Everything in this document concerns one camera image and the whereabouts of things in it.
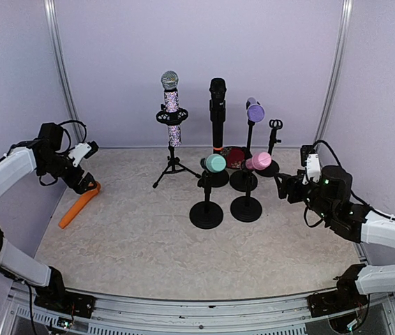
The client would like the teal microphone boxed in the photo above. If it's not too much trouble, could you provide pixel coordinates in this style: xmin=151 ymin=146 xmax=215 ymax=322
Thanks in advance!
xmin=200 ymin=154 xmax=226 ymax=173

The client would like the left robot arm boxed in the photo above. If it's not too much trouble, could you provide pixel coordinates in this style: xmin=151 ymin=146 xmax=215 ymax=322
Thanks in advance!
xmin=0 ymin=120 xmax=98 ymax=318

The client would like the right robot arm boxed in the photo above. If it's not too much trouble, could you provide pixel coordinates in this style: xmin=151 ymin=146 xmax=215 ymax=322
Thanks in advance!
xmin=275 ymin=165 xmax=395 ymax=318

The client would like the orange microphone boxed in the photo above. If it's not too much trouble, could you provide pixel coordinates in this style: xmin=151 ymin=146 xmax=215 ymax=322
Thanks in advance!
xmin=58 ymin=183 xmax=101 ymax=230

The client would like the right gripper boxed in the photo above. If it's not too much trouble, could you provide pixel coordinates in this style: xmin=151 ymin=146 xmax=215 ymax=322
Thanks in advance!
xmin=275 ymin=169 xmax=335 ymax=223

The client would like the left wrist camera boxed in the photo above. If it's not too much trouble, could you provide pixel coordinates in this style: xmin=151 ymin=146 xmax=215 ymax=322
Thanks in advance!
xmin=68 ymin=141 xmax=99 ymax=167

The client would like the left aluminium frame post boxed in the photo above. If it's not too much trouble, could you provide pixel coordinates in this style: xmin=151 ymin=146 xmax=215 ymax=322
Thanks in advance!
xmin=43 ymin=0 xmax=80 ymax=121

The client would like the black tripod microphone stand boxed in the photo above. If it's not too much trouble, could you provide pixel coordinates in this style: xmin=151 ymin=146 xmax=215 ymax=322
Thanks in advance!
xmin=152 ymin=104 xmax=201 ymax=188

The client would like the glitter microphone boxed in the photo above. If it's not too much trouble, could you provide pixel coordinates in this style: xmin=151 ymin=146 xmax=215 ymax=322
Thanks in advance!
xmin=161 ymin=70 xmax=181 ymax=147

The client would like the black stand under purple microphone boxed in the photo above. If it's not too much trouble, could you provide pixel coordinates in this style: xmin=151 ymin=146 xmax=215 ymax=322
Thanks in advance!
xmin=229 ymin=120 xmax=258 ymax=192

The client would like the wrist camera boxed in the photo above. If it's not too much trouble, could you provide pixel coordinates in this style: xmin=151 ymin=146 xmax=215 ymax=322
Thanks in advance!
xmin=300 ymin=145 xmax=322 ymax=185
xmin=68 ymin=141 xmax=99 ymax=167

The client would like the pink microphone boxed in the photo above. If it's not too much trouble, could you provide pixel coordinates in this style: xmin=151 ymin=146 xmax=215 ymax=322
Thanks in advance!
xmin=243 ymin=151 xmax=272 ymax=171

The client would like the black microphone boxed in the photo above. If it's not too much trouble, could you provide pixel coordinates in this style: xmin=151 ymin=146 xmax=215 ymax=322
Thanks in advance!
xmin=209 ymin=77 xmax=227 ymax=153

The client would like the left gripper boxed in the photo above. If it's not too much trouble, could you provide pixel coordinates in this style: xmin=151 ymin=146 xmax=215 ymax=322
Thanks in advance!
xmin=39 ymin=152 xmax=98 ymax=194

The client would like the black desk stand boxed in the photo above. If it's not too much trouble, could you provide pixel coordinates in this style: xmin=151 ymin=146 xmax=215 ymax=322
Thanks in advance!
xmin=255 ymin=119 xmax=283 ymax=178

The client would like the aluminium corner frame post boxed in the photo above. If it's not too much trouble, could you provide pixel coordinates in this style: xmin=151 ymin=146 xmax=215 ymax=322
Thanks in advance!
xmin=314 ymin=0 xmax=354 ymax=141

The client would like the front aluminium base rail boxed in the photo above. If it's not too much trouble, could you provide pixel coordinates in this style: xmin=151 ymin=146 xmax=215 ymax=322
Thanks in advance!
xmin=0 ymin=278 xmax=395 ymax=335

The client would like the red patterned coaster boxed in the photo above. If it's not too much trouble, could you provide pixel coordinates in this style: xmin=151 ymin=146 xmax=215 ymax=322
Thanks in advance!
xmin=219 ymin=146 xmax=252 ymax=170

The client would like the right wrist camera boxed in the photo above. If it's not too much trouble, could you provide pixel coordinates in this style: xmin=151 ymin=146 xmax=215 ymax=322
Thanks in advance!
xmin=300 ymin=145 xmax=322 ymax=185

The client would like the purple microphone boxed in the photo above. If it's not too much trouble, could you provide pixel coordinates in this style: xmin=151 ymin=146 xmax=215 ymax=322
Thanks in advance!
xmin=246 ymin=97 xmax=265 ymax=123

